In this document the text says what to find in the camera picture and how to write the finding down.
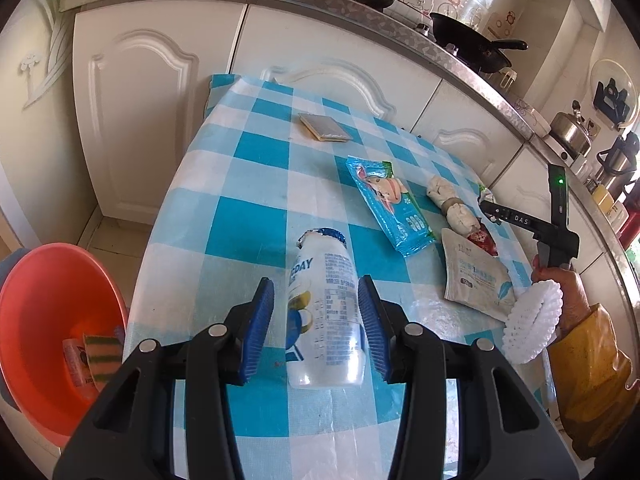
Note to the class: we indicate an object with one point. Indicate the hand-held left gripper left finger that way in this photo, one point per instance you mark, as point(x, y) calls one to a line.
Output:
point(257, 330)

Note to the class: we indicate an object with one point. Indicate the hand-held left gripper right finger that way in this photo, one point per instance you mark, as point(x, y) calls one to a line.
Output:
point(375, 330)

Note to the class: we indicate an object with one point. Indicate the white plastic drink bottle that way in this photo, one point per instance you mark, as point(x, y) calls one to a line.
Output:
point(325, 320)

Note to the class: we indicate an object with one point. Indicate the white foam fruit net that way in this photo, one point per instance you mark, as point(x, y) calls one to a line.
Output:
point(532, 320)

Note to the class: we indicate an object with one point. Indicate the white wet wipes packet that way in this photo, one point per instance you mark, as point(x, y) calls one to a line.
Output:
point(475, 275)

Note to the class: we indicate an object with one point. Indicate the green scrubbing sponge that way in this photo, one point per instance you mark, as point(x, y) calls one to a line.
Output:
point(102, 360)

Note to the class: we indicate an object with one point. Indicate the red plastic basin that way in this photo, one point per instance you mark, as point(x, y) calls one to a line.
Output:
point(45, 310)

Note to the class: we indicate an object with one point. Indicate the person's right hand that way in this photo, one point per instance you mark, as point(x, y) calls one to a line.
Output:
point(575, 300)

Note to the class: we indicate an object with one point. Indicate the red snack packet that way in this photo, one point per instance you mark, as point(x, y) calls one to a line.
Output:
point(485, 242)

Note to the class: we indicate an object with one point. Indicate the small green packet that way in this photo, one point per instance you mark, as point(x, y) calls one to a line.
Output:
point(485, 192)

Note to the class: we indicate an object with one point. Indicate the white hot plate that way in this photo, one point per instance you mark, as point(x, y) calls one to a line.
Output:
point(557, 149)

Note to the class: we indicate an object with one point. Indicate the steel thermos jug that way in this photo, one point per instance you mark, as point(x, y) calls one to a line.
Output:
point(620, 165)

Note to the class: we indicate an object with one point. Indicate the steel kettle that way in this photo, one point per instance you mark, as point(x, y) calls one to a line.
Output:
point(570, 130)

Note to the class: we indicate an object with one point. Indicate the blue checked tablecloth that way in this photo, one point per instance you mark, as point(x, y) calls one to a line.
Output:
point(240, 210)

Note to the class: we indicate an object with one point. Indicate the blue cartoon snack packet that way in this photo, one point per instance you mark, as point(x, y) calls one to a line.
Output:
point(395, 210)

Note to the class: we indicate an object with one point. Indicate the white flower-print dish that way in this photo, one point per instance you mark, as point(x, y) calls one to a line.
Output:
point(532, 117)

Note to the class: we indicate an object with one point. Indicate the white rolled cloth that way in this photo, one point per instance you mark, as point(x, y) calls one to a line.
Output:
point(440, 190)

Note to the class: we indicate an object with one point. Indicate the glass pot lid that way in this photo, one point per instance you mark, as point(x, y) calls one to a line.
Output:
point(607, 70)

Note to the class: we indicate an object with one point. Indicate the pink packet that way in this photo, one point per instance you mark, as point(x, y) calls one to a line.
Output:
point(75, 360)

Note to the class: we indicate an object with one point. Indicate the grey scouring pad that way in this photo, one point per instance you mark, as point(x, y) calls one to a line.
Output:
point(325, 127)

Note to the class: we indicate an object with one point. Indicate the black frying pan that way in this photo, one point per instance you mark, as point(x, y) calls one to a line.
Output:
point(465, 40)

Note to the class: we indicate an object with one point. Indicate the white flower-embossed door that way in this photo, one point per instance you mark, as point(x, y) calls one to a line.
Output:
point(45, 135)

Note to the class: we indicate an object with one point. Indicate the black wall holder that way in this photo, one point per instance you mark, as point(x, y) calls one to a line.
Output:
point(612, 97)

